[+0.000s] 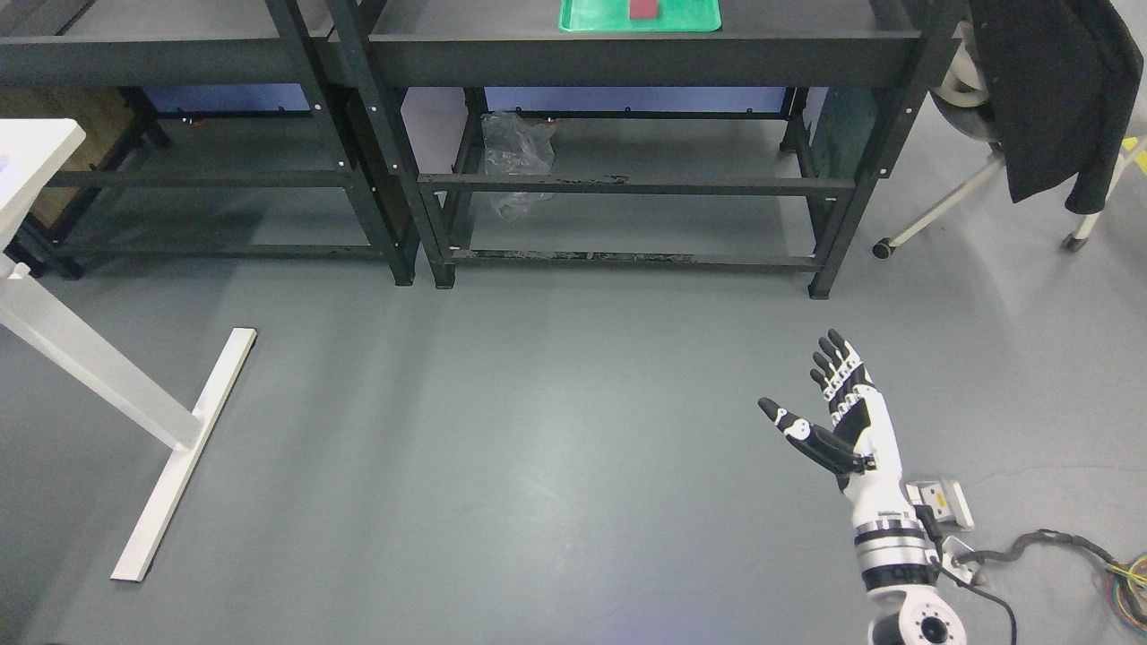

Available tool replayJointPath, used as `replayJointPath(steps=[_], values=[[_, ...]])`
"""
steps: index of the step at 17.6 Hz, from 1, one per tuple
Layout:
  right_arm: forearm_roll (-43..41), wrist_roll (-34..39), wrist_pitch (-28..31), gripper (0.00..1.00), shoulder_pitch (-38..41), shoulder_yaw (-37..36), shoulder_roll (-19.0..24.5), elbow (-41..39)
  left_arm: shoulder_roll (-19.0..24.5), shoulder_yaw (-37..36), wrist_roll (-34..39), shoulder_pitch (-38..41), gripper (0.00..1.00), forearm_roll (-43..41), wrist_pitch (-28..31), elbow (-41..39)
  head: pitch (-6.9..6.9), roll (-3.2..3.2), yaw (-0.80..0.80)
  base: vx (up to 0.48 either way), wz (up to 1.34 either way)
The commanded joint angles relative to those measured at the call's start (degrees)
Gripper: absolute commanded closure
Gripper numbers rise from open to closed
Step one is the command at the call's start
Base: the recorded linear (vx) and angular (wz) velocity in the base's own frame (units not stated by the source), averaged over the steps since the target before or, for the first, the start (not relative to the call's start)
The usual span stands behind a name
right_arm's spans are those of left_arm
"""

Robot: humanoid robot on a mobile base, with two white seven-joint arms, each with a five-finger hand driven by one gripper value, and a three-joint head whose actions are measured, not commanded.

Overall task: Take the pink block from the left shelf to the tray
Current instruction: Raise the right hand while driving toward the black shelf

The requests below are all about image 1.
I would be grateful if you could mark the green plastic tray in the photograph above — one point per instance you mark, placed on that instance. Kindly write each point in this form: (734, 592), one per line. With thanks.
(611, 17)

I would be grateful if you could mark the black metal right shelf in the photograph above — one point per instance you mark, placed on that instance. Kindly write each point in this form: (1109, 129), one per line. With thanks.
(854, 75)

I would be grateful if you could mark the cardboard box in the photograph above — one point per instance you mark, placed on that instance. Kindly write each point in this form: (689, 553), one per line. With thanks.
(54, 134)

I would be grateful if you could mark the white desk with legs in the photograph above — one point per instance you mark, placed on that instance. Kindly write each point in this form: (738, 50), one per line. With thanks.
(35, 315)

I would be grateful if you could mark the pink foam block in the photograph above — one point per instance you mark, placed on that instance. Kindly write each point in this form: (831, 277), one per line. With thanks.
(643, 10)

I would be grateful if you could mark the black metal left shelf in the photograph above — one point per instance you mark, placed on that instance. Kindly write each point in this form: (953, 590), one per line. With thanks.
(217, 129)

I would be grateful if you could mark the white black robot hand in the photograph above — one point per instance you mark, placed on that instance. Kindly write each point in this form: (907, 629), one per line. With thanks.
(859, 448)

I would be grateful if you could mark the clear plastic bag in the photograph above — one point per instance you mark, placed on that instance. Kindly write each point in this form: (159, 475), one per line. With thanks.
(517, 146)

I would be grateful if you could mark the black jacket on chair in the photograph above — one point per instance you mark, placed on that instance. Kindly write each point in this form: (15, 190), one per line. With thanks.
(1062, 77)

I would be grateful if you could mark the white office chair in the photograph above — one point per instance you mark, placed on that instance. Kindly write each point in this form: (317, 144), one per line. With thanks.
(964, 101)

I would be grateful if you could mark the black metal shelf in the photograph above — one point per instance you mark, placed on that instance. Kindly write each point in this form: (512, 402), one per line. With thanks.
(854, 75)
(217, 129)

